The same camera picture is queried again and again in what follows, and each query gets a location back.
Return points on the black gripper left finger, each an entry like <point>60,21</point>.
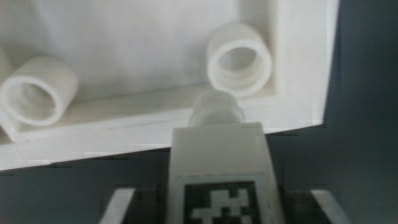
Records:
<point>117,206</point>

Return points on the white square tabletop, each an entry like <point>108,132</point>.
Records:
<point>131,44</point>

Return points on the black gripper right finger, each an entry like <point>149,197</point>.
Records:
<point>330,207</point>

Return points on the white table leg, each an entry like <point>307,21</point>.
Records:
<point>222,188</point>

